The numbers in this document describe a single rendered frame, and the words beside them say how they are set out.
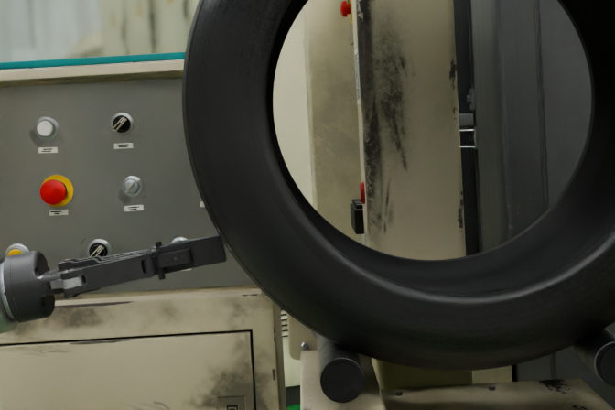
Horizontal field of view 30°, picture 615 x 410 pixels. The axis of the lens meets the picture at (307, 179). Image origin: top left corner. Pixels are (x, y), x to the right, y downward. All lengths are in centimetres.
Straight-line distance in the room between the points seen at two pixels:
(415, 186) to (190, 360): 50
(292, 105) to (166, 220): 285
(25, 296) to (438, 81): 61
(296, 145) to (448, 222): 316
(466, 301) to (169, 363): 76
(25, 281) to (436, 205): 56
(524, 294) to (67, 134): 92
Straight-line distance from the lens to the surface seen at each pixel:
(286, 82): 466
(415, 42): 153
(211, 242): 126
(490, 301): 116
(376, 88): 152
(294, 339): 152
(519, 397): 148
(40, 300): 128
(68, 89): 186
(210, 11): 117
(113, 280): 124
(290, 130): 466
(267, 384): 183
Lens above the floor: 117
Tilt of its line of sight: 3 degrees down
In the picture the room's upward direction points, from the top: 3 degrees counter-clockwise
